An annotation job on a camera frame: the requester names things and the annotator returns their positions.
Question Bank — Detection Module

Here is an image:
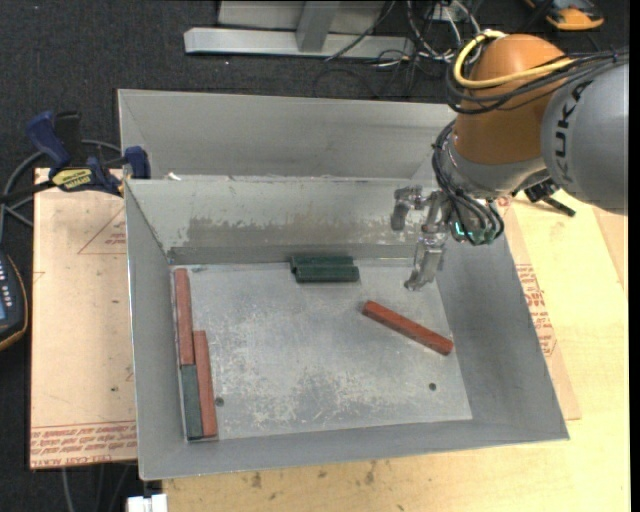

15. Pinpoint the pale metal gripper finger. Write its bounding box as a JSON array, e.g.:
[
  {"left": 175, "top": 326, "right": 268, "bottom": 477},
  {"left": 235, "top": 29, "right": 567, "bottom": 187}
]
[
  {"left": 420, "top": 237, "right": 447, "bottom": 288},
  {"left": 403, "top": 236, "right": 434, "bottom": 292}
]

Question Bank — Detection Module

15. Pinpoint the red-brown flat block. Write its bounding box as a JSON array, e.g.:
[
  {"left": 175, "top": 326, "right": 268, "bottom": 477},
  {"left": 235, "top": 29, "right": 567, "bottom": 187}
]
[
  {"left": 361, "top": 299, "right": 455, "bottom": 357},
  {"left": 173, "top": 267, "right": 196, "bottom": 367},
  {"left": 192, "top": 329, "right": 220, "bottom": 439}
]

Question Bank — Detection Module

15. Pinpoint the dark green flat block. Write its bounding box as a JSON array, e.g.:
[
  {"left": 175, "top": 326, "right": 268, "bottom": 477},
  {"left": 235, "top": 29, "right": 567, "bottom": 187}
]
[
  {"left": 294, "top": 265, "right": 361, "bottom": 285},
  {"left": 289, "top": 255, "right": 355, "bottom": 272},
  {"left": 180, "top": 364, "right": 205, "bottom": 442}
]

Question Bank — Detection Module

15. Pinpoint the grey metal bin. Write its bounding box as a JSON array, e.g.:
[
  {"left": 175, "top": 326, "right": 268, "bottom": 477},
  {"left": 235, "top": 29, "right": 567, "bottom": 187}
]
[{"left": 117, "top": 88, "right": 571, "bottom": 482}]

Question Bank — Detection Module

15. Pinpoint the brown cardboard board red print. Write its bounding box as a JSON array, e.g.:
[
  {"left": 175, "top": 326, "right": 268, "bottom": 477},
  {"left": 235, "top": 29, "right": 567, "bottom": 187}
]
[{"left": 29, "top": 167, "right": 584, "bottom": 471}]

